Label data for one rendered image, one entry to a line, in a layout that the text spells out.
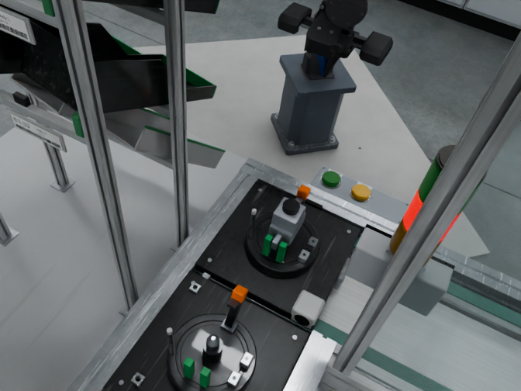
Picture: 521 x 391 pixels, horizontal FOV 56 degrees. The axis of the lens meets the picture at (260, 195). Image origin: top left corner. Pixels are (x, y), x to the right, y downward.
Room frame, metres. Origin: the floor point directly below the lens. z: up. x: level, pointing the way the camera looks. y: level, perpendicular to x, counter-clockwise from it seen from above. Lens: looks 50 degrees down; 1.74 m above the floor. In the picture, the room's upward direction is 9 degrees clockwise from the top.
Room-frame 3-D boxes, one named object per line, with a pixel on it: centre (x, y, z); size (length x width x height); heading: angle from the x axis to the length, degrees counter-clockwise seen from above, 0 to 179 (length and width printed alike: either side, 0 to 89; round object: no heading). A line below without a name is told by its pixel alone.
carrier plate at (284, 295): (0.53, -0.06, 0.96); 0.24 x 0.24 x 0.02; 69
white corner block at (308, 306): (0.41, -0.11, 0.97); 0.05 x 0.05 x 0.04; 69
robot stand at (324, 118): (0.98, -0.09, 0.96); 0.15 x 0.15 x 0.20; 23
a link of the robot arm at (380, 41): (0.74, -0.08, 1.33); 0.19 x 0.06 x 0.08; 69
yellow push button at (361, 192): (0.70, -0.21, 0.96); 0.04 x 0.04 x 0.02
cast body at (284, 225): (0.52, -0.05, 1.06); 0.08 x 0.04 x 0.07; 159
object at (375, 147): (0.96, -0.04, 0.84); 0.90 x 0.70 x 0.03; 23
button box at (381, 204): (0.70, -0.21, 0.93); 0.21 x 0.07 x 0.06; 69
